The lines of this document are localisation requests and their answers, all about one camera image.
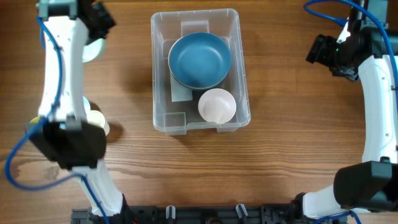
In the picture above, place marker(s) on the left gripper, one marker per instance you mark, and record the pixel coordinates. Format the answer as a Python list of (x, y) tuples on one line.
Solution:
[(101, 20)]

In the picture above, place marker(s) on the clear plastic storage container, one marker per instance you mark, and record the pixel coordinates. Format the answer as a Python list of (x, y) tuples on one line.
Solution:
[(176, 118)]

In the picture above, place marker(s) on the dark blue bowl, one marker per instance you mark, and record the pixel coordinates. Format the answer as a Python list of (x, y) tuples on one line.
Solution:
[(199, 45), (222, 84)]

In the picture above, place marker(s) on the pale green cup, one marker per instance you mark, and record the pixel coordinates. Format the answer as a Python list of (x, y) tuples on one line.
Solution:
[(97, 118)]

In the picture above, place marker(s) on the pink white small bowl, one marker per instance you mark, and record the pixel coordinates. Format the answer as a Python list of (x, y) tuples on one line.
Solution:
[(217, 105)]

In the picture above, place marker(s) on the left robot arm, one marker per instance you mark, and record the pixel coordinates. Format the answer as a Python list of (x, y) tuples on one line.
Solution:
[(65, 135)]

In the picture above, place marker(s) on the mint green small bowl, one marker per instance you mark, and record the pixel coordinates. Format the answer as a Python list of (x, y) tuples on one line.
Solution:
[(93, 50)]

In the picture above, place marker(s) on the yellow cup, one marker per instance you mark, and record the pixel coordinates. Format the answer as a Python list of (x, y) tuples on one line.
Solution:
[(34, 120)]

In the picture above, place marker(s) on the cream large bowl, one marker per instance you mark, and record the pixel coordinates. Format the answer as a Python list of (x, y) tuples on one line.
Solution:
[(199, 74)]

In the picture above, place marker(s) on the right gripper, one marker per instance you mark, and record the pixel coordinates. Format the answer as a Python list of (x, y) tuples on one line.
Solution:
[(315, 49)]

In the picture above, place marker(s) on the light blue small bowl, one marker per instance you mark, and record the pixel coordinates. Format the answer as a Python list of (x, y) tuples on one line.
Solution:
[(86, 104)]

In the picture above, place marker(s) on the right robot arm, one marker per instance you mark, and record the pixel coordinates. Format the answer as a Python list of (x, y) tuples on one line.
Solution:
[(370, 186)]

